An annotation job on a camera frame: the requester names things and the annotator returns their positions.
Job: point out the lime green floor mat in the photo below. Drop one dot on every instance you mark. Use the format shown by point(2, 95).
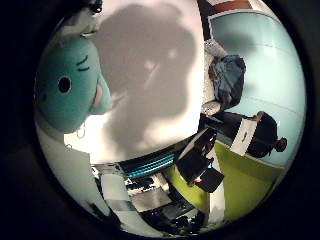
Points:
point(250, 186)

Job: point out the person in dark clothes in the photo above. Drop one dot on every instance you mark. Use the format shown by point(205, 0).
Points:
point(266, 133)

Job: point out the grey clothes pile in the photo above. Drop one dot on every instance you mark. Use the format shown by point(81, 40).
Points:
point(228, 80)

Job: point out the teal plush toy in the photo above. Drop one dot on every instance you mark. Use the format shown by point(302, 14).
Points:
point(70, 86)

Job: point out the teal striped rack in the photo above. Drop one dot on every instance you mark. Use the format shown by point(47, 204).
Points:
point(150, 163)

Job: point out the white box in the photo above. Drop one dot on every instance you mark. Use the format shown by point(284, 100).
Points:
point(208, 66)

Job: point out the white paper sheet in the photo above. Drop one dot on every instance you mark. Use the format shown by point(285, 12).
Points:
point(245, 136)

